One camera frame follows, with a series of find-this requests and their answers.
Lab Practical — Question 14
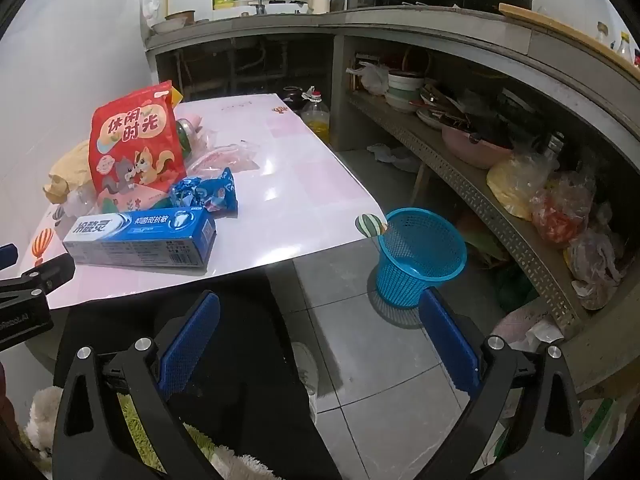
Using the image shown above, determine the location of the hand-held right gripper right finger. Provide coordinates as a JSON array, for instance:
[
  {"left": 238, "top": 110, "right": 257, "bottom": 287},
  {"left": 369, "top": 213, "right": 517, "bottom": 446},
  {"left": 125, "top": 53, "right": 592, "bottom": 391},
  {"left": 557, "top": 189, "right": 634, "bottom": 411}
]
[{"left": 415, "top": 287, "right": 586, "bottom": 480}]

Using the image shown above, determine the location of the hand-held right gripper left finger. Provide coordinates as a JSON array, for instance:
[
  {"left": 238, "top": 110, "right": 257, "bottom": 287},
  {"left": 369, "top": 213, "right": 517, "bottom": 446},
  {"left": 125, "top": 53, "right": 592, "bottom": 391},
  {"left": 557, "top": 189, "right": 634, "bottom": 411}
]
[{"left": 52, "top": 290, "right": 228, "bottom": 480}]

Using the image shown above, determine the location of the blue plastic basket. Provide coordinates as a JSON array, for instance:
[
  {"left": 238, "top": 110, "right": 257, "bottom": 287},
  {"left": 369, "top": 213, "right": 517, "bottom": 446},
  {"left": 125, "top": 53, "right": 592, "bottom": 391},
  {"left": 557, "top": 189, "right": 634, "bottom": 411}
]
[{"left": 376, "top": 207, "right": 467, "bottom": 308}]

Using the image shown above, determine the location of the blue toothpaste box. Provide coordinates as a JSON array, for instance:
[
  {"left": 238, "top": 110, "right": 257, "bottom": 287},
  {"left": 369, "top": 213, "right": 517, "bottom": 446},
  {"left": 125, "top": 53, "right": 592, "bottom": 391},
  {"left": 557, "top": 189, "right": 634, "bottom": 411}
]
[{"left": 62, "top": 207, "right": 217, "bottom": 272}]

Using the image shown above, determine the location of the blue snack wrapper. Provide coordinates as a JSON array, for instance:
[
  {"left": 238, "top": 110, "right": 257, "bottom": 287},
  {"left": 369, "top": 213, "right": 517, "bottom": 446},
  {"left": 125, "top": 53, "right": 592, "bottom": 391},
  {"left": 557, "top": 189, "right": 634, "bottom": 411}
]
[{"left": 169, "top": 167, "right": 240, "bottom": 217}]

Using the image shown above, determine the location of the red snack bag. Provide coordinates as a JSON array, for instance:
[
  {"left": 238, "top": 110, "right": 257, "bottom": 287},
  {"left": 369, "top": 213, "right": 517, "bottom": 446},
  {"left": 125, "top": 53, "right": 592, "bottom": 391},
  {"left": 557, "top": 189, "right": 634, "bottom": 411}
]
[{"left": 89, "top": 81, "right": 188, "bottom": 213}]

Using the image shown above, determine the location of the pink plastic wrapper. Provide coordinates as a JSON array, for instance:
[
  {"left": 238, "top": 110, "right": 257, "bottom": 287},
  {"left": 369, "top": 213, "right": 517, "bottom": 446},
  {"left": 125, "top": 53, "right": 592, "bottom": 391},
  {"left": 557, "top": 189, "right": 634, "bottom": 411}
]
[{"left": 187, "top": 141, "right": 262, "bottom": 177}]

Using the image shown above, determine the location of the metal food can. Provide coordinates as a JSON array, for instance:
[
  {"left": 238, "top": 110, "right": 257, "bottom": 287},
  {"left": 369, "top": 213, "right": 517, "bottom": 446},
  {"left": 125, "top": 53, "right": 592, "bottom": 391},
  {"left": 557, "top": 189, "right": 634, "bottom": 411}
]
[{"left": 175, "top": 118, "right": 195, "bottom": 157}]

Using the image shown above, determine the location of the person's black trouser leg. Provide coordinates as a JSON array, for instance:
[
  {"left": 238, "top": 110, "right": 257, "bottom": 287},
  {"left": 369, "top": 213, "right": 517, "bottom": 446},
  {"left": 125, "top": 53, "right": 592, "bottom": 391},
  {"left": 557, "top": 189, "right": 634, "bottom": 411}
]
[{"left": 54, "top": 275, "right": 321, "bottom": 480}]

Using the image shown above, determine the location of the pink plastic bag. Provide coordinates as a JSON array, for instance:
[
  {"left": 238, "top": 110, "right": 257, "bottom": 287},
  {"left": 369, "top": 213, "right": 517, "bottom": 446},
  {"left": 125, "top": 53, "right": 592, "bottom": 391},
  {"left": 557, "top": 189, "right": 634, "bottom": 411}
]
[{"left": 491, "top": 304, "right": 567, "bottom": 357}]

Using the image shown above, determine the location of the green plastic bag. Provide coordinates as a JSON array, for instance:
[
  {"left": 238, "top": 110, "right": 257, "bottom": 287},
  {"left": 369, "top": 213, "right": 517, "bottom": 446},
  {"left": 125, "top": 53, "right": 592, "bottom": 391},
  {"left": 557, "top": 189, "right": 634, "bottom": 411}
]
[{"left": 494, "top": 264, "right": 539, "bottom": 312}]

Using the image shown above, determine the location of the white fluffy slipper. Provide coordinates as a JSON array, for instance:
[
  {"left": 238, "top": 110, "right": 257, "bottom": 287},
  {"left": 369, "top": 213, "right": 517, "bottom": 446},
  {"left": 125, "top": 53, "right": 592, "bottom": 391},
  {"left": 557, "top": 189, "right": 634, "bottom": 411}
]
[{"left": 24, "top": 386, "right": 64, "bottom": 457}]

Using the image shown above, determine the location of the beige plastic bag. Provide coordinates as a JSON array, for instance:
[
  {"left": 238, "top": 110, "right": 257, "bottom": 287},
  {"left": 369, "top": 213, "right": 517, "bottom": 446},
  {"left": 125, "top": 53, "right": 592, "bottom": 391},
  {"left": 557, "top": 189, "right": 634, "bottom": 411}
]
[{"left": 43, "top": 140, "right": 95, "bottom": 204}]

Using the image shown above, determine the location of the person's white shoe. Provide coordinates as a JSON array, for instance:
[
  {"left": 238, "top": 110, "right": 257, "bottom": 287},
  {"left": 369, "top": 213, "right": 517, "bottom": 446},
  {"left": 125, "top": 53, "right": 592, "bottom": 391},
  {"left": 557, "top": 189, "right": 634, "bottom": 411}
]
[{"left": 290, "top": 341, "right": 321, "bottom": 424}]

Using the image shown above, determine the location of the wooden leg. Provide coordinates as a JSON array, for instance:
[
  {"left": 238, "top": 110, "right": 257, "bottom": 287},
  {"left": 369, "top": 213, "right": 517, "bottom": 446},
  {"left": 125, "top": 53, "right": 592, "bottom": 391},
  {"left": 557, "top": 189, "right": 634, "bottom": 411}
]
[{"left": 412, "top": 162, "right": 434, "bottom": 202}]

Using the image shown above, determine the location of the clear plastic bag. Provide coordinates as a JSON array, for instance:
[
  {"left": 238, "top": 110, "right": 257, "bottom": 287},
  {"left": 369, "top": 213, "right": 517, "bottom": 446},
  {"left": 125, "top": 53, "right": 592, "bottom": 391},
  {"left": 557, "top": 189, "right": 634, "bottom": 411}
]
[{"left": 565, "top": 230, "right": 627, "bottom": 312}]

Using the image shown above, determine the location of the yellow filled plastic bag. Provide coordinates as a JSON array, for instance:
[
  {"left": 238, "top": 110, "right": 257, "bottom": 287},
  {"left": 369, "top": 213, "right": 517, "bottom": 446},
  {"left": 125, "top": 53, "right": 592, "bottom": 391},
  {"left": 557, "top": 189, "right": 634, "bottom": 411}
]
[{"left": 486, "top": 155, "right": 547, "bottom": 222}]

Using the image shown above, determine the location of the red filled plastic bag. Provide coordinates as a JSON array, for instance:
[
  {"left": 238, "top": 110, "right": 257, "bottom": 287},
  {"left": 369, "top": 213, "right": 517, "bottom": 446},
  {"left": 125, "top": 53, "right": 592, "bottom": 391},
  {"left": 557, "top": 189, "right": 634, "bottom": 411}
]
[{"left": 530, "top": 172, "right": 597, "bottom": 247}]

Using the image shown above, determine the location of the pink plastic basin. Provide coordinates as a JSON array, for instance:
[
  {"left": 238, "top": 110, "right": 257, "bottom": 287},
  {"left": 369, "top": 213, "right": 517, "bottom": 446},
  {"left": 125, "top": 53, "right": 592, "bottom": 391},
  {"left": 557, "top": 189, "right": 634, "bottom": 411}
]
[{"left": 441, "top": 125, "right": 514, "bottom": 171}]

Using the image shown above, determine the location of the white cloth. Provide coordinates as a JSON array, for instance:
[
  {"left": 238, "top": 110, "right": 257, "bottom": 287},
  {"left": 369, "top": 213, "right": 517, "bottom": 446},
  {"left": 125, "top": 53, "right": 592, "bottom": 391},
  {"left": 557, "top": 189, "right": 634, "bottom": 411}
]
[{"left": 367, "top": 142, "right": 422, "bottom": 174}]

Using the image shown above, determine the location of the glass bottle with metal cap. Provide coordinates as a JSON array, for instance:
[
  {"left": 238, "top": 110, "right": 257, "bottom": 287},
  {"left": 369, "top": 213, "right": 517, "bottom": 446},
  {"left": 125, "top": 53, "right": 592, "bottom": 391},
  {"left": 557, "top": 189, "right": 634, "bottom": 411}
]
[{"left": 542, "top": 131, "right": 567, "bottom": 162}]

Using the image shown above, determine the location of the stack of plates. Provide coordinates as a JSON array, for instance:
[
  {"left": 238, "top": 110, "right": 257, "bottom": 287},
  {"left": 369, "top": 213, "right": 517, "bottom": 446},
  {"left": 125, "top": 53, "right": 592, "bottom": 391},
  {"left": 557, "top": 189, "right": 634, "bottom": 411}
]
[{"left": 416, "top": 107, "right": 452, "bottom": 132}]

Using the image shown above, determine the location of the stack of white bowls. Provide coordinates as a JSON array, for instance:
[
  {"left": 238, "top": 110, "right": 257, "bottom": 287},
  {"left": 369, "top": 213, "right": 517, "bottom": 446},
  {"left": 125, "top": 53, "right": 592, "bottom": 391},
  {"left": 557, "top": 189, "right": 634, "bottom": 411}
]
[{"left": 385, "top": 70, "right": 427, "bottom": 114}]

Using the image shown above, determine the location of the cooking oil bottle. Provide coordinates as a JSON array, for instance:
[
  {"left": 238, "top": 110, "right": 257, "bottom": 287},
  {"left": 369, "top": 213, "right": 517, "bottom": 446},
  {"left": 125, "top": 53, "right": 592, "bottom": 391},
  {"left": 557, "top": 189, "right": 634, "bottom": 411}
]
[{"left": 302, "top": 87, "right": 332, "bottom": 144}]

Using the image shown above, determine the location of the white plastic bag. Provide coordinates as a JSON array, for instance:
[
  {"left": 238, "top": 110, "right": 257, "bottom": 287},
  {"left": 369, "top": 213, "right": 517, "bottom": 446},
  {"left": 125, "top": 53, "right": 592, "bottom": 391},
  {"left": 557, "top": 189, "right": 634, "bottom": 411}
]
[{"left": 349, "top": 62, "right": 390, "bottom": 97}]

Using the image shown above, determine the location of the white bowl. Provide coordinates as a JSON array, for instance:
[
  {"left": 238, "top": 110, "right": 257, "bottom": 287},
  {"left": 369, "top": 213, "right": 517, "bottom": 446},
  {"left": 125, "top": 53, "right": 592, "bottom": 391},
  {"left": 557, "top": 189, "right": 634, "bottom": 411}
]
[{"left": 151, "top": 17, "right": 187, "bottom": 35}]

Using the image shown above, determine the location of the concrete kitchen counter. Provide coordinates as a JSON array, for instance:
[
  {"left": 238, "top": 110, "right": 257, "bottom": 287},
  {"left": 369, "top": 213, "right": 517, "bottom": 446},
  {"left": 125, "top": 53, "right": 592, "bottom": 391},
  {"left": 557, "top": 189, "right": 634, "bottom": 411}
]
[{"left": 145, "top": 2, "right": 640, "bottom": 396}]

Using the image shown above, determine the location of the wooden cutting board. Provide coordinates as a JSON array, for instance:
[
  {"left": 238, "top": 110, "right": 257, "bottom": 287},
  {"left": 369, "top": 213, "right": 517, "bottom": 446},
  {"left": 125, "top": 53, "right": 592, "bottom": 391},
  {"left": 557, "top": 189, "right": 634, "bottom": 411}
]
[{"left": 499, "top": 3, "right": 640, "bottom": 83}]

